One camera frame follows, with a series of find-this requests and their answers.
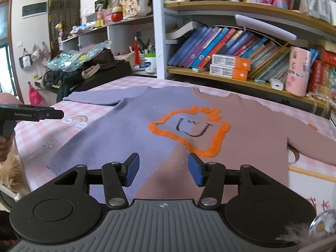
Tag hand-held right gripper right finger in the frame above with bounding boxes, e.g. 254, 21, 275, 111
188, 153, 275, 208

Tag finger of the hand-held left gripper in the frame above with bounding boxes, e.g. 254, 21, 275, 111
34, 109, 65, 122

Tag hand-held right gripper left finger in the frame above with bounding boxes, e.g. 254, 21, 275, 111
54, 153, 140, 207

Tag purple and brown sweater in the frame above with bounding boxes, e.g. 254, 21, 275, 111
47, 85, 336, 202

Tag person's left hand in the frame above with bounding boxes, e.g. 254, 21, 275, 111
0, 138, 12, 162

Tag pink bag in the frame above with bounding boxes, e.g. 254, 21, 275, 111
28, 83, 45, 105

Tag dark green clothing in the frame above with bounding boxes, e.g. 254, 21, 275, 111
42, 70, 87, 103

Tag beige fluffy cloth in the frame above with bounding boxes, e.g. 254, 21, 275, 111
0, 154, 30, 197

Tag black case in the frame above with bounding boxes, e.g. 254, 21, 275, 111
35, 60, 133, 93

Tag brown suede pouch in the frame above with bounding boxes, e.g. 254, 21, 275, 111
89, 49, 126, 70

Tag dark wooden door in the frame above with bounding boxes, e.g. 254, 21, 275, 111
47, 0, 80, 58

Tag white open side shelf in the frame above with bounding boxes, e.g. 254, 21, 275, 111
59, 14, 158, 79

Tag white plastic jar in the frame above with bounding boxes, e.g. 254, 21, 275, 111
144, 53, 157, 74

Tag grey electric panel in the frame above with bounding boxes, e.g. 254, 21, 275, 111
22, 2, 47, 16

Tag pink spray bottle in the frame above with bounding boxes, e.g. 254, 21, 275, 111
95, 4, 104, 27

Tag grey fur pompom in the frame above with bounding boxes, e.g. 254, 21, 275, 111
276, 222, 315, 252

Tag white charger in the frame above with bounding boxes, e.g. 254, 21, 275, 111
269, 78, 285, 91

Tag row of slanted children's books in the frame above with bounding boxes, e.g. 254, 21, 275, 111
168, 26, 292, 82

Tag clear crystal ball charm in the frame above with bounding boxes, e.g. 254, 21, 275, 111
308, 211, 335, 235

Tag white wooden bookshelf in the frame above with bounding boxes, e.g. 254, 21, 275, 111
152, 0, 336, 116

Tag thick black-cover book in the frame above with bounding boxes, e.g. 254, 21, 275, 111
166, 21, 208, 40

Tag white cartoon ornament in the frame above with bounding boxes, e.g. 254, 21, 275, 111
122, 0, 153, 19

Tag pink sticker tumbler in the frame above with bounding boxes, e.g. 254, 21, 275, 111
285, 46, 313, 97

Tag row of red spine books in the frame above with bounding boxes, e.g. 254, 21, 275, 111
307, 58, 336, 95

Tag red thick book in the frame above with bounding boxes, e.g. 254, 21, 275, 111
318, 48, 336, 61

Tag white pen holder box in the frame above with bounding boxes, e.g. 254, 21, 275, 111
307, 0, 331, 21

